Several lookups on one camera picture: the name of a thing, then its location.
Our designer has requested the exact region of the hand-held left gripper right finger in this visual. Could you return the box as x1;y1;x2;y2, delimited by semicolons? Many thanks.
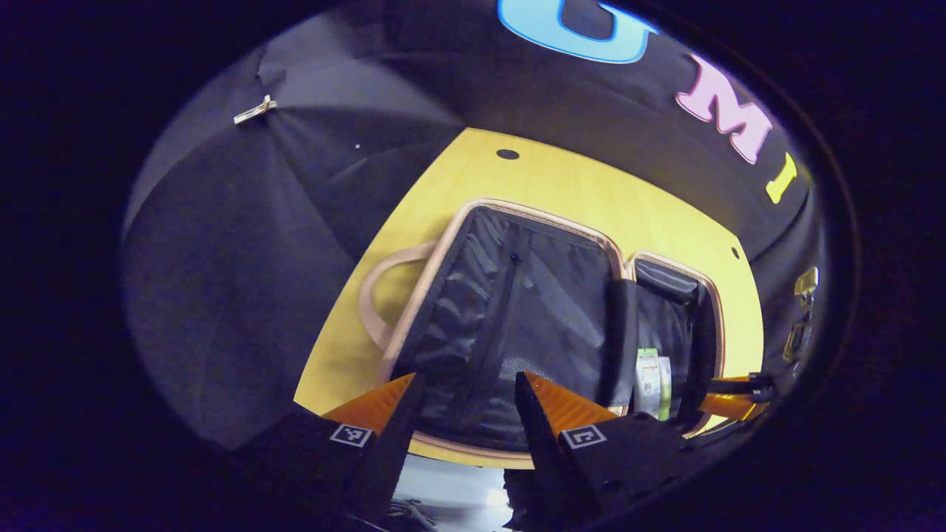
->
510;371;721;531

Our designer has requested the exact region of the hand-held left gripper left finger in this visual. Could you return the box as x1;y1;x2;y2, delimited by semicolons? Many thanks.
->
222;372;428;529

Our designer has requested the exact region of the small skin care tube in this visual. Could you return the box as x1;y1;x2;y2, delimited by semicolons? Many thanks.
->
636;347;673;422

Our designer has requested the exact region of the pink suitcase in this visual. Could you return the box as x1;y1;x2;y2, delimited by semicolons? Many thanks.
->
358;198;729;470

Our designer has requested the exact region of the black backdrop cloth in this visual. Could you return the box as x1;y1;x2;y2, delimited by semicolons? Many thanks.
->
120;0;821;451

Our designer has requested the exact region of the white cloth clip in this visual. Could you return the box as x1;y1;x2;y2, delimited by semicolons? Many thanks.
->
234;95;278;125

